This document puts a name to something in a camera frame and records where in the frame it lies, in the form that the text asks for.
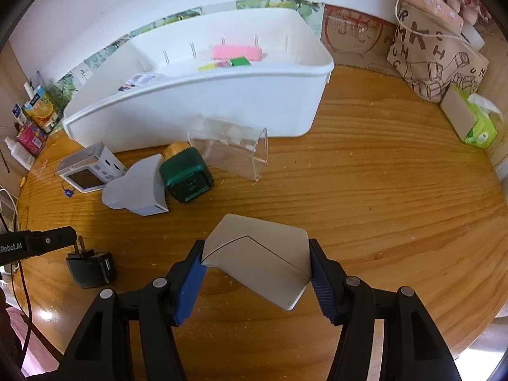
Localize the beige white box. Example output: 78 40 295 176
202 213 311 311

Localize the clear plastic toothpick box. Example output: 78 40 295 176
118 72 166 92

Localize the colourful rubiks cube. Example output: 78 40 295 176
198 57 251 72

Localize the pink hair roller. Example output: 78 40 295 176
211 45 263 61

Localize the black plug charger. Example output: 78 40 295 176
65 236 117 289

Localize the white spray bottle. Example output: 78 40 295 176
4 137 35 170

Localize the white angled plastic block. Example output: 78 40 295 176
102 154 169 216

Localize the green perfume bottle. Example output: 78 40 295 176
159 142 214 203

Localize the clear plastic cup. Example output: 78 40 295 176
188 115 269 182

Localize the green tissue pack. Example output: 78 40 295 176
440 86 505 149

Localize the white plastic storage bin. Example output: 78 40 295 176
63 8 334 152

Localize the printed canvas bag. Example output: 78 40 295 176
387 2 489 103

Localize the pink pencil case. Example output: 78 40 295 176
401 0 464 35

